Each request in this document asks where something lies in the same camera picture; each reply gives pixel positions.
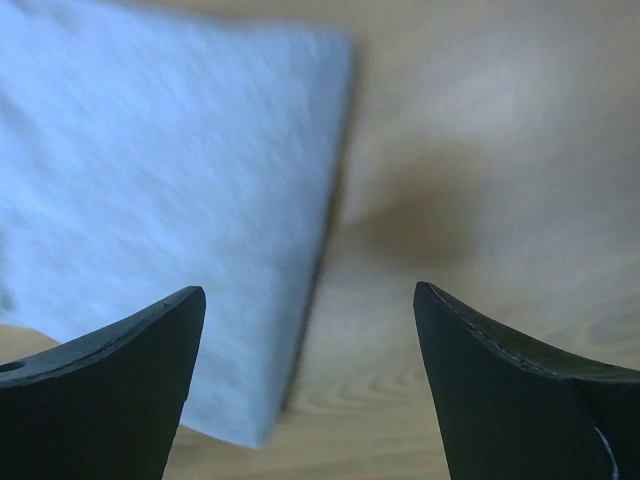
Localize grey tank top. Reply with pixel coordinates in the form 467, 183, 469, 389
1, 1, 355, 448

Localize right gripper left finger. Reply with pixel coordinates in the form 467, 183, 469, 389
1, 286, 206, 479

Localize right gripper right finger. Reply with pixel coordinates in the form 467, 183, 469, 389
413, 282, 639, 479

